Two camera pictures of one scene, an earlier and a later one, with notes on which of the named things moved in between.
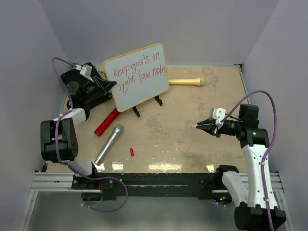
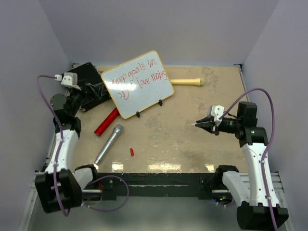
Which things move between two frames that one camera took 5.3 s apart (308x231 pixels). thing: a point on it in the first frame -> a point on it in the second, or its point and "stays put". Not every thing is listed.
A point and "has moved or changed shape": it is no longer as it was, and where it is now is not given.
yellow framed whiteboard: x=141 y=75 has moved or changed shape
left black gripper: x=102 y=86 -> x=96 y=89
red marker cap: x=132 y=151 stays put
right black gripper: x=211 y=129 stays put
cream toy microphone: x=199 y=82 stays put
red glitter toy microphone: x=106 y=122 stays put
